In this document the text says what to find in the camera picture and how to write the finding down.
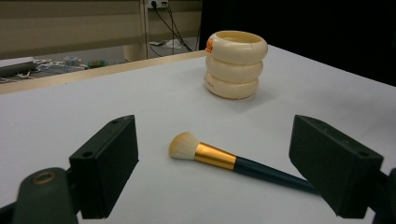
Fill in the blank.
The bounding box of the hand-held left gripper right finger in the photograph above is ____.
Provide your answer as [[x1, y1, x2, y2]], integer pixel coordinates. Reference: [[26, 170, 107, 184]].
[[288, 114, 385, 219]]

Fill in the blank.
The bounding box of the cream ringed brush holder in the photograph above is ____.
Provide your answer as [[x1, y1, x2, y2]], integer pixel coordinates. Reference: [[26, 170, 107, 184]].
[[204, 30, 269, 101]]

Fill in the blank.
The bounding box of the dark grey bar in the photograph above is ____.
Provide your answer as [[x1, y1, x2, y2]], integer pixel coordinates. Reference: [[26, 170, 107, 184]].
[[0, 61, 39, 78]]

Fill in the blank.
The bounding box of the green and orange small object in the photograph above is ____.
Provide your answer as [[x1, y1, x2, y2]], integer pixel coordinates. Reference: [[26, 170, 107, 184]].
[[87, 60, 109, 69]]

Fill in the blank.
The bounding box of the makeup brush with gold ferrule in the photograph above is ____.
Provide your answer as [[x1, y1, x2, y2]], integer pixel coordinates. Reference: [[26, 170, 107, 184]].
[[168, 132, 319, 196]]

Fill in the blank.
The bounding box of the white paper scrap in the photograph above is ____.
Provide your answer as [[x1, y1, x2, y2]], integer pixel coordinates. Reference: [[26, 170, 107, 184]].
[[149, 38, 183, 49]]

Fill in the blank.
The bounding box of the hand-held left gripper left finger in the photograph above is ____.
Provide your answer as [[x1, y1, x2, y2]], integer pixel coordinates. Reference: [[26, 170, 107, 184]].
[[68, 114, 140, 220]]

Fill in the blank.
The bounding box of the white wall socket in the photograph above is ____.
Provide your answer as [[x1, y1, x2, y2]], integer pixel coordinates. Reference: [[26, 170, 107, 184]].
[[146, 0, 170, 9]]

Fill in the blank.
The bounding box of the white cord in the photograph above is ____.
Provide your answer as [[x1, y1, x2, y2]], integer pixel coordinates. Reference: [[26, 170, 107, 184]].
[[0, 58, 89, 84]]

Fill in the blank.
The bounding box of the black cable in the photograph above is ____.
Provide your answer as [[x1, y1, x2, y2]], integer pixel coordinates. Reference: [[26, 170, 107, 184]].
[[165, 2, 188, 48], [150, 1, 192, 53]]

